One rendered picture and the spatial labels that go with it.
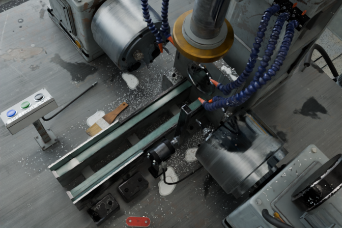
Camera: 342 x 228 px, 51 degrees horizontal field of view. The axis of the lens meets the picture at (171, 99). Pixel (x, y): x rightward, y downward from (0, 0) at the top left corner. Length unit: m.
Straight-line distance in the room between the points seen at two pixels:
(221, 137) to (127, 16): 0.54
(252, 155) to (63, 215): 0.71
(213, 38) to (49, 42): 0.91
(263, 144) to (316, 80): 0.72
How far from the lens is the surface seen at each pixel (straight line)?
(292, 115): 1.63
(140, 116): 1.36
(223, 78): 1.23
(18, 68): 1.67
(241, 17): 1.22
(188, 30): 1.03
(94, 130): 1.46
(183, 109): 1.01
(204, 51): 1.02
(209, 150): 1.13
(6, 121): 1.25
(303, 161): 1.15
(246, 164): 1.10
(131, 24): 1.28
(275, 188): 1.09
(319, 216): 0.97
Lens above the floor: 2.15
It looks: 62 degrees down
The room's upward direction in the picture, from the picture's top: 11 degrees clockwise
